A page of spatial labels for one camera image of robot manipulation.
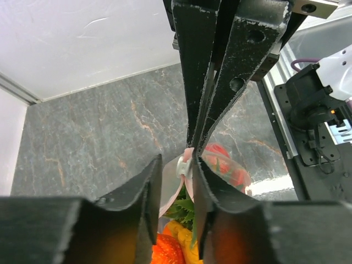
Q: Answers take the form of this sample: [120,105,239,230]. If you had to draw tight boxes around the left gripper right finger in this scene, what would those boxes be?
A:
[192,154,351,263]

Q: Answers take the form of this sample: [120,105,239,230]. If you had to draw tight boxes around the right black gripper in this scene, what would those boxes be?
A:
[164,1,339,153]

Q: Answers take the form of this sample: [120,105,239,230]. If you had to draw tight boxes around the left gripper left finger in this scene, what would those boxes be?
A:
[1,155,162,263]

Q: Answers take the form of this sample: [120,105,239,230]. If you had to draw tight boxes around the orange toy ginger root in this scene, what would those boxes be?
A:
[163,221,203,264]

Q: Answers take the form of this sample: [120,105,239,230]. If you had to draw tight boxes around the clear pink zip top bag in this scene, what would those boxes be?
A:
[159,148,251,217]

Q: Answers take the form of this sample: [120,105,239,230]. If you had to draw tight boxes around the orange toy pineapple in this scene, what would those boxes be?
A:
[166,192,199,248]

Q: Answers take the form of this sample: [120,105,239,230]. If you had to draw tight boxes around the orange toy pumpkin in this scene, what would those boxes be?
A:
[150,234,185,264]

